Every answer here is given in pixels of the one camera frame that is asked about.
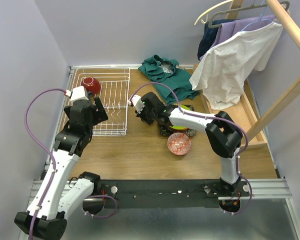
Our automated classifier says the black square floral plate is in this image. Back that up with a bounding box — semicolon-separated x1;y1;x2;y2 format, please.
159;125;197;137

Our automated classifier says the green round plate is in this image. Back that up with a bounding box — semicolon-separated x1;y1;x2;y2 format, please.
168;104;191;132

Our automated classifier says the red bowl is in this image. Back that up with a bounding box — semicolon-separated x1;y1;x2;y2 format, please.
81;76;101;95

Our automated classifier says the blue white patterned bowl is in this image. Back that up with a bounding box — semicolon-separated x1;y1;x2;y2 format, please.
167;132;191;156

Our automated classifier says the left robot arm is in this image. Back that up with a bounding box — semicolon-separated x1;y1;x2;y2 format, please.
15;97;108;240

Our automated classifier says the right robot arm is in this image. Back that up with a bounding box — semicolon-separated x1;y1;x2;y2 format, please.
128;92;243;196

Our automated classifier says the green hooded garment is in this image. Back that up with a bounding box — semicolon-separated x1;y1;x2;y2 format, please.
138;55;199;105

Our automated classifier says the white t-shirt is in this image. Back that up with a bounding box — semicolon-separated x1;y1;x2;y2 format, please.
189;22;283;110

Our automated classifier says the navy blue garment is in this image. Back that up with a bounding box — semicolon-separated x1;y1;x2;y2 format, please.
197;19;235;60

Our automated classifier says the purple shirt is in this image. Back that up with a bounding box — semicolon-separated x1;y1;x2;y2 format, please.
199;14;277;61

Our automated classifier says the cream clothes hanger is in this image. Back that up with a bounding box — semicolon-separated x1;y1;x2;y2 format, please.
193;0;234;26

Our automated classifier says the light blue clothes hanger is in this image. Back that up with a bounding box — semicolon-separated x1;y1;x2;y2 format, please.
241;5;273;32

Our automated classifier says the grey clothes hanger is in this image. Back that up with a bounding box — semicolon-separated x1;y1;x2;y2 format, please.
208;0;290;29

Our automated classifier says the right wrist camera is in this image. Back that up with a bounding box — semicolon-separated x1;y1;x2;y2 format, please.
128;95;145;114

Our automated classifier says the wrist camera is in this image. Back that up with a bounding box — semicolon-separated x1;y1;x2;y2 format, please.
64;86;89;104
128;95;145;114

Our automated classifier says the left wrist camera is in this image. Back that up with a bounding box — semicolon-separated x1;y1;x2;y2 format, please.
64;86;89;104

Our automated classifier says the white wire dish rack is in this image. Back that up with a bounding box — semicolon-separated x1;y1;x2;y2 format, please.
68;67;130;137

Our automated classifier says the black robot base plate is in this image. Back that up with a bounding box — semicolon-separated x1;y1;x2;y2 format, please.
88;179;249;209

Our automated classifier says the aluminium table rail frame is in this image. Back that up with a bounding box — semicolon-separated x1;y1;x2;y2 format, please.
18;64;290;240

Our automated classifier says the wooden clothes rack frame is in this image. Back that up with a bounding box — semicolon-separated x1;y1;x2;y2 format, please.
192;0;300;154

